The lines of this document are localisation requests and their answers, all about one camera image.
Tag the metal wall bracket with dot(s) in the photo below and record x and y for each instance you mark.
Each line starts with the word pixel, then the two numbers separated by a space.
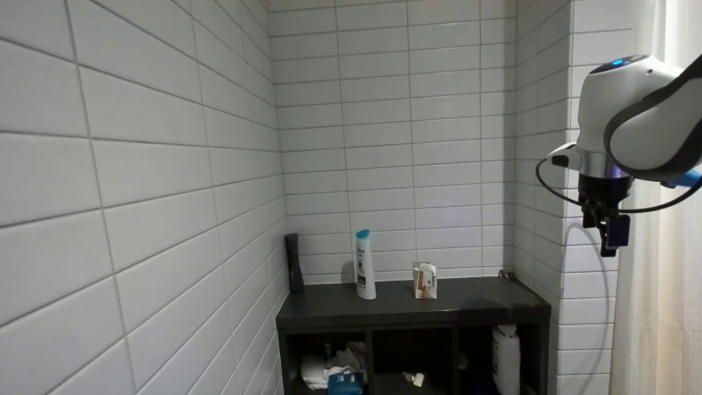
pixel 504 276

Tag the white shampoo bottle blue cap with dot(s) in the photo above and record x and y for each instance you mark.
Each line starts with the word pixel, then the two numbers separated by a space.
pixel 364 266

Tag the white shower curtain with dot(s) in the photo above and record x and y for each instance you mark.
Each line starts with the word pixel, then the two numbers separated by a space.
pixel 658 292

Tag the small white crumpled scrap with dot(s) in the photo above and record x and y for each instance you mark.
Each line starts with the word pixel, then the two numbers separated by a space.
pixel 413 379

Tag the tall black bottle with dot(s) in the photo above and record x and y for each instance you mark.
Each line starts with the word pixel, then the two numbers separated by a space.
pixel 294 265

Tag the white lotion bottle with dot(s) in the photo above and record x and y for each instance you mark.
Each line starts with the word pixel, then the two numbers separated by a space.
pixel 504 363

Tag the crumpled white tissue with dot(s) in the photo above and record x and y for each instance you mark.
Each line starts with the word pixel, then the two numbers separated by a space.
pixel 319 373

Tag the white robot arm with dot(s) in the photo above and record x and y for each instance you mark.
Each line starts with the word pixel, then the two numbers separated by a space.
pixel 643 118

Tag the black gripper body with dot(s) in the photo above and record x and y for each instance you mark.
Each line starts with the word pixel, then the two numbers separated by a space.
pixel 606 192

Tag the blue container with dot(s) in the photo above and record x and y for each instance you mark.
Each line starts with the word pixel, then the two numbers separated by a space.
pixel 345 384

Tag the black cubby shelf unit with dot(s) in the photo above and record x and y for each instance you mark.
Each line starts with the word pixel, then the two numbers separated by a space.
pixel 408 310

